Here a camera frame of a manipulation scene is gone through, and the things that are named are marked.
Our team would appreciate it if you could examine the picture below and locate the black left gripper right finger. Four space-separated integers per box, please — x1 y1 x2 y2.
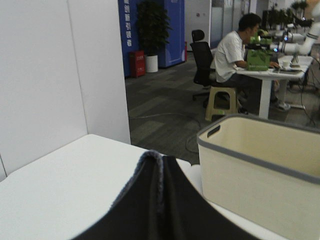
161 156 253 240

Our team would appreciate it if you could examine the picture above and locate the white office desk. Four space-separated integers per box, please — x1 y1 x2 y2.
236 55 314 119

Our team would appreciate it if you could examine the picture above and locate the green gift bag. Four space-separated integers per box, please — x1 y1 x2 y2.
246 35 272 71

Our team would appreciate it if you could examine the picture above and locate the dark navy towel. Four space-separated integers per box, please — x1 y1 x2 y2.
111 150 164 240

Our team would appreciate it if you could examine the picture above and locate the cream fabric storage bin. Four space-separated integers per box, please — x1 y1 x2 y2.
197 115 320 240

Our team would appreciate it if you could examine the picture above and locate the beige plastic stool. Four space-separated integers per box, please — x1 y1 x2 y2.
205 86 238 122

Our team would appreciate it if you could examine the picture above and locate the black office chair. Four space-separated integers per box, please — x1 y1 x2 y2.
189 29 217 102

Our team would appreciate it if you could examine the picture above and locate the potted green plant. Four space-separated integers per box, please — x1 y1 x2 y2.
136 0 171 73

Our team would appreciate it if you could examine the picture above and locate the seated man in white shirt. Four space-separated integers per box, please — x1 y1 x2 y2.
210 12 281 111

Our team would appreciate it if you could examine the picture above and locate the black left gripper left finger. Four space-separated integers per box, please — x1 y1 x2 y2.
78 156 160 240

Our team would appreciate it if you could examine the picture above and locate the white partition panel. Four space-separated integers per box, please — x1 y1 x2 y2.
0 0 131 180

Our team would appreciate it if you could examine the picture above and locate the floor cable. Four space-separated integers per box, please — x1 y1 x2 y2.
128 111 202 153

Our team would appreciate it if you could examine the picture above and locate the red fire extinguisher box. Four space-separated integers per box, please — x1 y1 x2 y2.
129 50 146 78

